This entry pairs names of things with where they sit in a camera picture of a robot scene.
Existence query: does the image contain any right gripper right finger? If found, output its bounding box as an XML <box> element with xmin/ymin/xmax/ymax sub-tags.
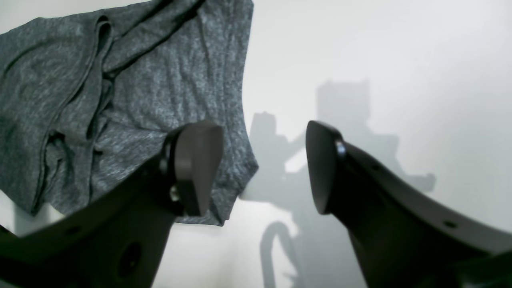
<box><xmin>306</xmin><ymin>120</ymin><xmax>512</xmax><ymax>288</ymax></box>

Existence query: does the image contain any grey long-sleeve T-shirt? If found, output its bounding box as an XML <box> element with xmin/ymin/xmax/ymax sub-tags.
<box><xmin>0</xmin><ymin>0</ymin><xmax>258</xmax><ymax>226</ymax></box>

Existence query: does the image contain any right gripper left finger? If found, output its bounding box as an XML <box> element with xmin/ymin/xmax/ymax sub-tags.
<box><xmin>1</xmin><ymin>120</ymin><xmax>224</xmax><ymax>288</ymax></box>

